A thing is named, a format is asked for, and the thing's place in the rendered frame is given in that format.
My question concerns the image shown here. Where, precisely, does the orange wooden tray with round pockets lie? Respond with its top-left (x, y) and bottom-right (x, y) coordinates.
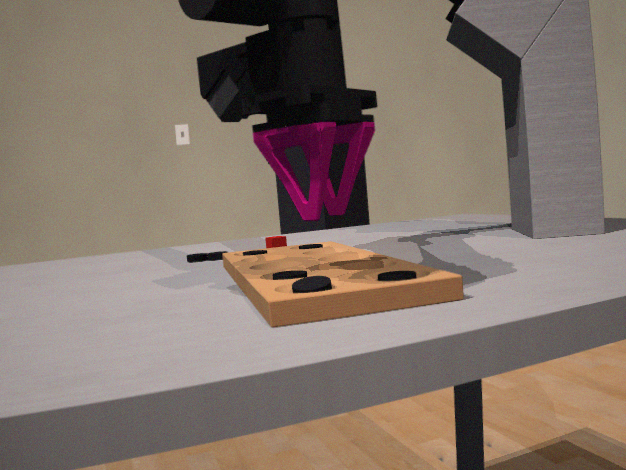
top-left (222, 241), bottom-right (464, 328)

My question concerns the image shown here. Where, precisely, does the red block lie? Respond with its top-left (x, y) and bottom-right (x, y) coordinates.
top-left (265, 236), bottom-right (287, 248)

